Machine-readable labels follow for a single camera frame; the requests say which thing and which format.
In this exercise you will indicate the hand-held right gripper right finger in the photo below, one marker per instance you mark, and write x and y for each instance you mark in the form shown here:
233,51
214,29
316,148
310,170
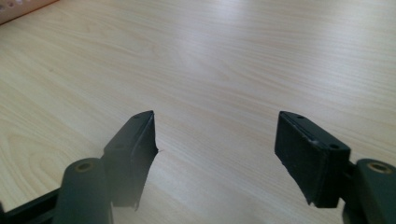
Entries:
311,161

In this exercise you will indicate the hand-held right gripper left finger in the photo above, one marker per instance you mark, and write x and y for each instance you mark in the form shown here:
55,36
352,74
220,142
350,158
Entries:
130,161

